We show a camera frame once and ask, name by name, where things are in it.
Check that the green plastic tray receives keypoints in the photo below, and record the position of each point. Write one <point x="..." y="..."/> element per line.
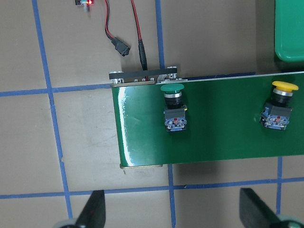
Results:
<point x="289" y="30"/>

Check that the yellow push button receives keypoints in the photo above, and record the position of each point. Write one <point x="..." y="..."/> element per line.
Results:
<point x="276" y="111"/>

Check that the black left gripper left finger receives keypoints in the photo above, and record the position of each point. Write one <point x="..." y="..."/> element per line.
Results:
<point x="93" y="214"/>

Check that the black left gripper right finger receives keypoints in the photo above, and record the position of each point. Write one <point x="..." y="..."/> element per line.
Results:
<point x="254" y="213"/>

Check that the small motor controller board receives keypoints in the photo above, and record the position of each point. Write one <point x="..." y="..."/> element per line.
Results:
<point x="85" y="4"/>

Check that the green push button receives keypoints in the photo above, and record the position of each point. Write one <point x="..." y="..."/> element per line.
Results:
<point x="175" y="110"/>

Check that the green conveyor belt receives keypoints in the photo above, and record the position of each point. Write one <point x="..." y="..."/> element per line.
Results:
<point x="223" y="122"/>

